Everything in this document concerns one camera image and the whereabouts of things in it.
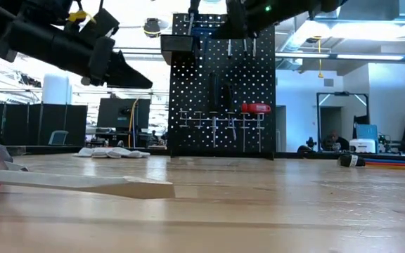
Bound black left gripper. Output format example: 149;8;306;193
79;8;153;89

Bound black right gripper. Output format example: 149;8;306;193
211;0;277;40

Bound black blue handle screwdriver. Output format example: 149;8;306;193
187;0;200;37

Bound small black handle screwdriver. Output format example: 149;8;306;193
222;83;235;112

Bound black pegboard bin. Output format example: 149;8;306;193
160;34;202;66

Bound black ceiling spotlight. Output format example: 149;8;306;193
143;17;162;39

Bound person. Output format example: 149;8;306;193
323;129;350;152
148;129;161;147

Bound white cylinder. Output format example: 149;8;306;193
41;72;72;105

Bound white work glove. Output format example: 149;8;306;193
73;146;151;160

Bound yellow tape tag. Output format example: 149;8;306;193
67;10;97;25

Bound grey office chair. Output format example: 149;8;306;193
49;130;69;146

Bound black metal pegboard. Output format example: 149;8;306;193
169;13;277;160

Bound black partition panels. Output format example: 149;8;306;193
0;103;88;147

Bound white ceiling light strip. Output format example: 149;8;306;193
275;52;405;63

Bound blue box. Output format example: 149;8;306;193
356;124;378;141

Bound white device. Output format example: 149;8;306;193
349;138;379;155

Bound silver wire tool rack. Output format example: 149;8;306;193
179;110;266;129

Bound yellow hanging pendant cable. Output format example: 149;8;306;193
313;36;325;79

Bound black metal rack frame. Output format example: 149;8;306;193
316;91;370;152

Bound black aluminium table frame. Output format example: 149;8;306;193
5;145;405;162

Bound cable bundle end connector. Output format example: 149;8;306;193
337;154;366;168

